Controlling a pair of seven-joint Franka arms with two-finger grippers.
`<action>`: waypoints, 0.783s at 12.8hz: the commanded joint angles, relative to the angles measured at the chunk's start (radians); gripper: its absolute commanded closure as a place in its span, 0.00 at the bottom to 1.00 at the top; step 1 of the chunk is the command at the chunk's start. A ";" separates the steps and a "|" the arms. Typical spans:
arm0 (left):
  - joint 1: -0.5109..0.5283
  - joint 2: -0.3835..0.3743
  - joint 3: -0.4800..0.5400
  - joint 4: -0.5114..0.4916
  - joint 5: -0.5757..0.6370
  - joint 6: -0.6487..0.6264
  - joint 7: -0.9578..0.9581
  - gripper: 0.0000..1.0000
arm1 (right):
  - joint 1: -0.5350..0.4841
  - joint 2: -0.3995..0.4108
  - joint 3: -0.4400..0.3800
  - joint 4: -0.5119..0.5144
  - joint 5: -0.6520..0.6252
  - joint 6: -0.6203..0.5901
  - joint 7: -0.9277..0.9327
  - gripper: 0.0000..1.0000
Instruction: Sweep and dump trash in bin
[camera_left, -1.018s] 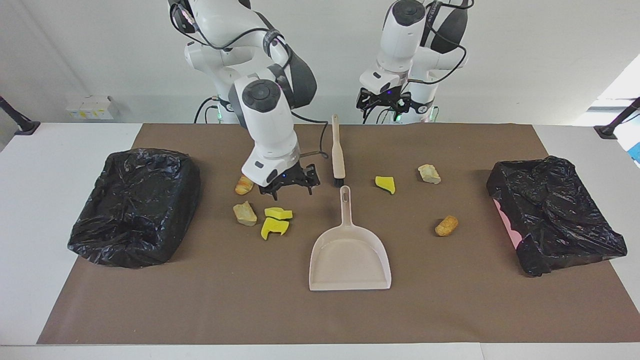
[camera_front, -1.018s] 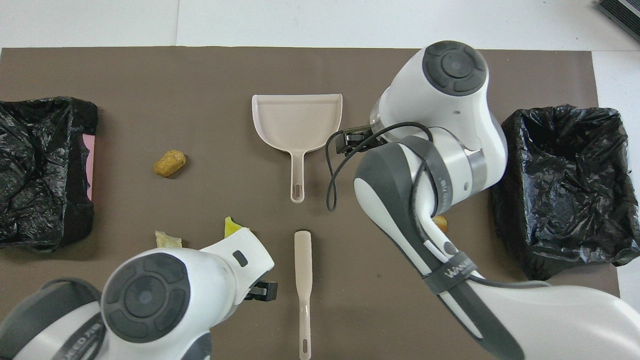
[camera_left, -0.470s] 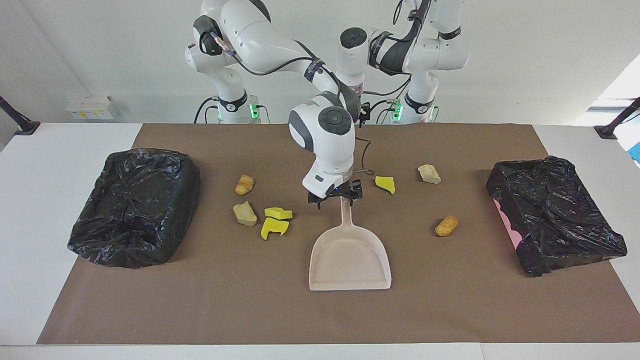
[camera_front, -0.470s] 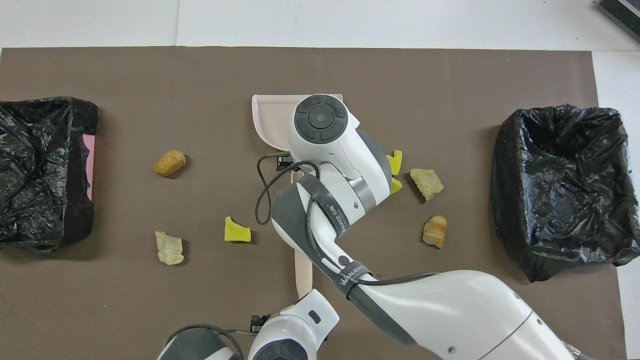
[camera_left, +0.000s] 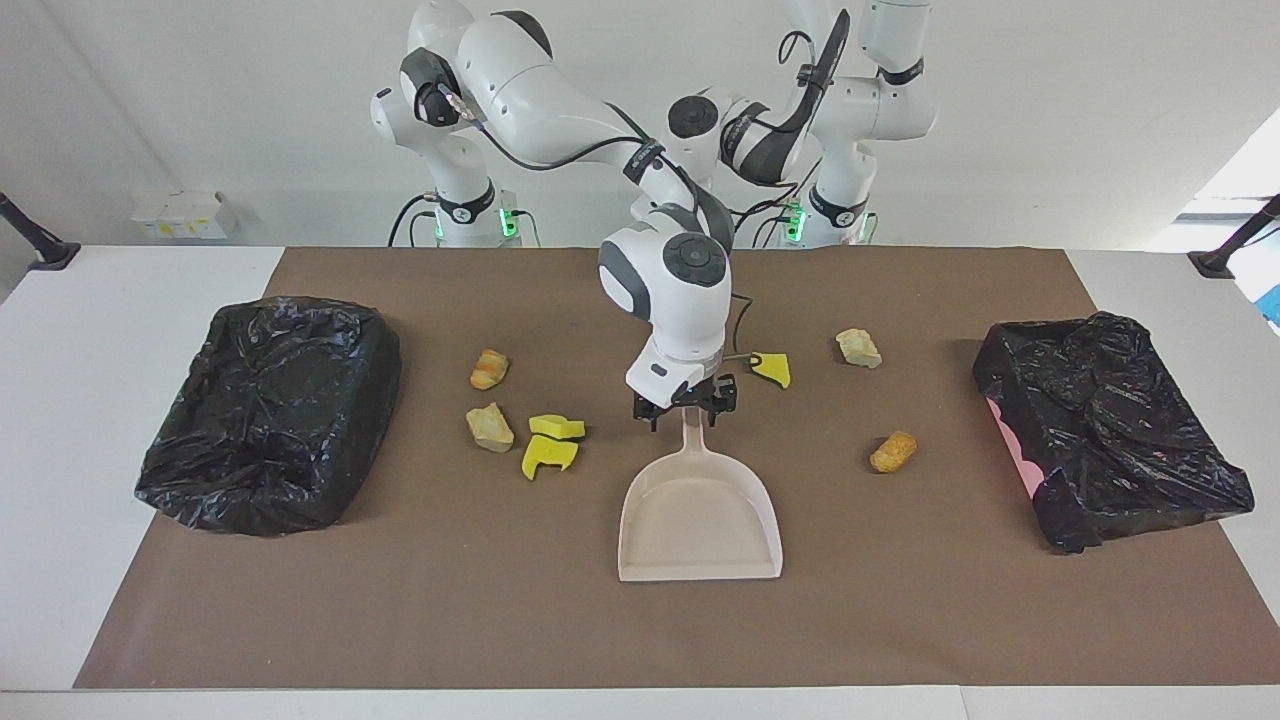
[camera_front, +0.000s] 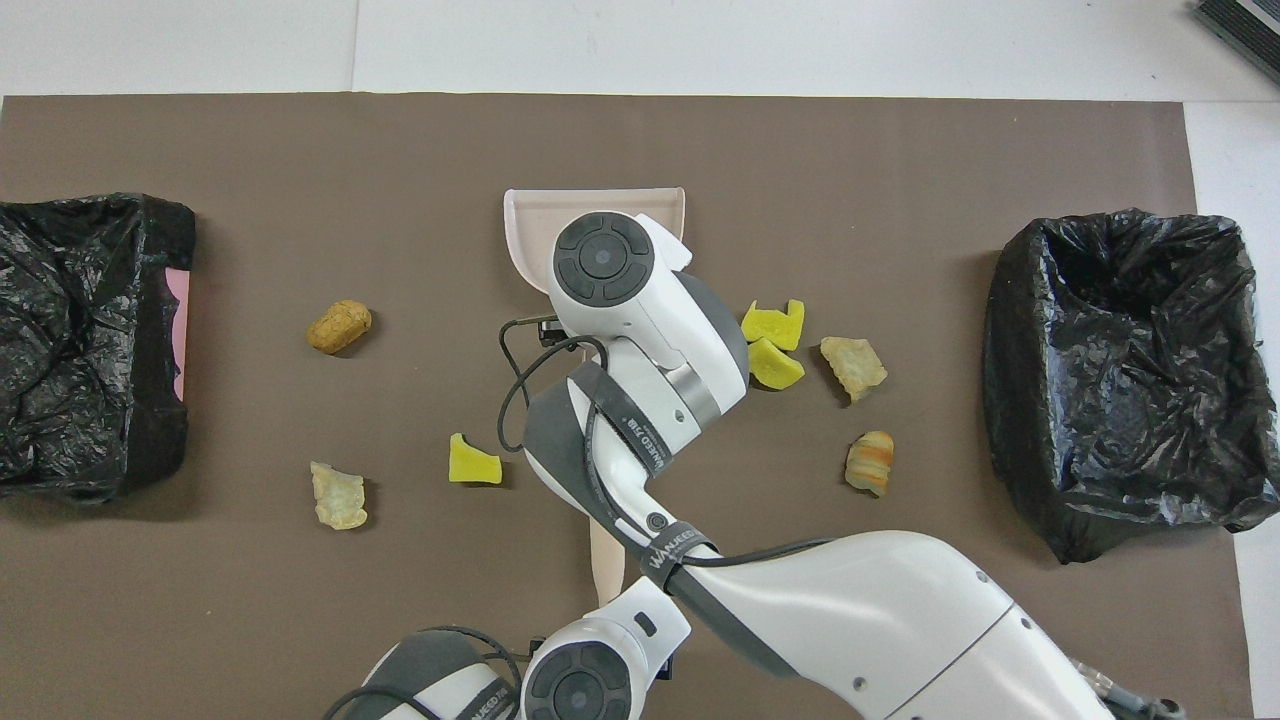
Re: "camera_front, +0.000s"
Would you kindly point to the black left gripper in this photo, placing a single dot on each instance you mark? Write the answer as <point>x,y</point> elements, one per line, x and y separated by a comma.
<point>674,668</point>

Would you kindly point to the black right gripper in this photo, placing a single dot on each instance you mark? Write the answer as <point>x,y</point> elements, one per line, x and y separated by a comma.
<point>553,331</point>

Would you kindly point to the beige plastic dustpan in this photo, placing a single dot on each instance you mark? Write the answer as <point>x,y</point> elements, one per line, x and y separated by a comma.
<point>540,225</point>

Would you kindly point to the beige brush black bristles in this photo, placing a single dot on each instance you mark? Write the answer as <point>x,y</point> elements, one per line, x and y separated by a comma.
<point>605,575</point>

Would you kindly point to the yellow slice with green rind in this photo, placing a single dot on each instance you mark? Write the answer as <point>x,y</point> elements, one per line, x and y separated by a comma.
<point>470,465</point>

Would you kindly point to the brown bread roll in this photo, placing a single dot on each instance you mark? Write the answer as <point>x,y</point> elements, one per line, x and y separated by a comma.
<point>338,327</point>

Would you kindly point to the notched yellow chunk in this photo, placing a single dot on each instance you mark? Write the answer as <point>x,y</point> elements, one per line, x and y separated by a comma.
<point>772,326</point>

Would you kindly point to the yellow wedge chunk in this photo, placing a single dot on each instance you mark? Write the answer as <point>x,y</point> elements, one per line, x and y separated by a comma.
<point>778,367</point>

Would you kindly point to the flaky croissant pastry piece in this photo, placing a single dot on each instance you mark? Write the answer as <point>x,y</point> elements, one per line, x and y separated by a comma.
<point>340,497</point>

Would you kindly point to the small striped croissant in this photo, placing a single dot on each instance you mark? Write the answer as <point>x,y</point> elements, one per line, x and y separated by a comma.
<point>870,462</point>

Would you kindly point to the pale flaky pastry chunk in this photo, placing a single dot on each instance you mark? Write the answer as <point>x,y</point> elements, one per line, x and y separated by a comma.
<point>853,365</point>

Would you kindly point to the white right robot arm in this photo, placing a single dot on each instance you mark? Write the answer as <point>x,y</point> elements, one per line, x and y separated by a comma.
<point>900,620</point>

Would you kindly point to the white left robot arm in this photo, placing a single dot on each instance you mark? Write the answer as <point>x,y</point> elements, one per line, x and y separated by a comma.
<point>620,640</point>

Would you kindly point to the pink bin with black bag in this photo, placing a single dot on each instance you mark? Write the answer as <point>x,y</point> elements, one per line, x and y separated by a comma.
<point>80,350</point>

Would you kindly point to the bin lined with black bag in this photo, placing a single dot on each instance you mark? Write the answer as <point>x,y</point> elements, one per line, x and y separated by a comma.
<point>1130,400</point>

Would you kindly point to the brown table mat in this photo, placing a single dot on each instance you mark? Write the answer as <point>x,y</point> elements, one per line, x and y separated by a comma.
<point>300,150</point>

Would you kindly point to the dark grey ribbed device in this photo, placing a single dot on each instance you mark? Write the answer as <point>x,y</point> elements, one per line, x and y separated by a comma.
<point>1250,25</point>

